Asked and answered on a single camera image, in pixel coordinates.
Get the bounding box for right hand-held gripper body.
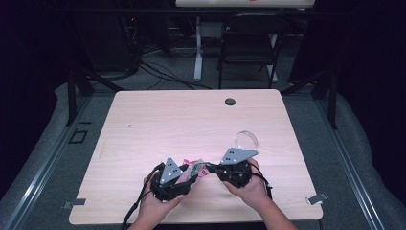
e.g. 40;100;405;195
220;147;259;189

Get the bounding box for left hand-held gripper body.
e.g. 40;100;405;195
150;156;192;202

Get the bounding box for pink and white snack bag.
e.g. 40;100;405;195
176;158;211;185

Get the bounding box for clear glass measuring cup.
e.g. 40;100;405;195
234;129;259;151

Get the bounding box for person's left hand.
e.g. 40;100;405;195
138;174;186;222

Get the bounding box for person's right hand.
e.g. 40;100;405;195
223;158;272;210

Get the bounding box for grey tape piece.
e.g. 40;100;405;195
62;197;87;210
305;192;328;206

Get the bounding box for black metal stand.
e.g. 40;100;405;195
281;68;339;130
65;63;126;127

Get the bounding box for black folding chair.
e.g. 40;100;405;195
217;12;290;90

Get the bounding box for white desk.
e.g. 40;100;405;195
174;0;316;83

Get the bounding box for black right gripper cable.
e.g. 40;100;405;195
251;172;274;201

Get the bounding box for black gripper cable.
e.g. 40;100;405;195
251;172;274;201
121;162;166;230

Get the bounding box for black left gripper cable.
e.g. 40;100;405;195
121;162;166;230

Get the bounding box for black floor cables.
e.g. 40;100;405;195
139;59;213;91

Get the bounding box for metal floor rail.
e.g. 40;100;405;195
2;95;94;230
314;98;386;230

